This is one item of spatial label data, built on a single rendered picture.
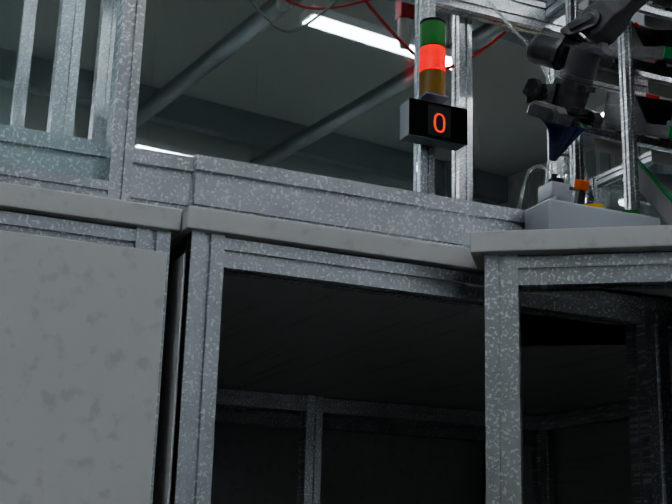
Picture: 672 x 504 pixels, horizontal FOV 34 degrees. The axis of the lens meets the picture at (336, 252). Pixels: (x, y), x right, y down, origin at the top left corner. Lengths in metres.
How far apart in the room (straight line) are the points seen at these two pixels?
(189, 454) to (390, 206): 0.49
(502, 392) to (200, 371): 0.40
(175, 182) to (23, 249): 0.25
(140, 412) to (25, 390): 0.14
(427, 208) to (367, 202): 0.10
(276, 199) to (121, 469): 0.44
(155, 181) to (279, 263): 0.21
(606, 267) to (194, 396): 0.57
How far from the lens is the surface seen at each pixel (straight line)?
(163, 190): 1.53
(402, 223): 1.64
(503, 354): 1.50
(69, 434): 1.37
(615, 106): 2.35
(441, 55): 2.12
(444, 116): 2.07
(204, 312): 1.43
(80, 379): 1.38
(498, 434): 1.47
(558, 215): 1.71
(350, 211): 1.61
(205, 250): 1.45
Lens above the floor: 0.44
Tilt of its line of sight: 15 degrees up
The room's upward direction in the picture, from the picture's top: 2 degrees clockwise
